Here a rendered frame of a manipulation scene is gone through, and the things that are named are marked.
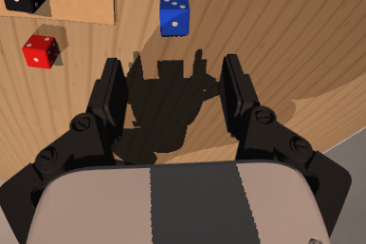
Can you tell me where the red die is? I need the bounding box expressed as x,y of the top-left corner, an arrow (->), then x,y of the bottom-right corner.
22,35 -> 58,69

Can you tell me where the blue die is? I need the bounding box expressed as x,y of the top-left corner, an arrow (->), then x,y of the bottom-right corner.
159,0 -> 190,36

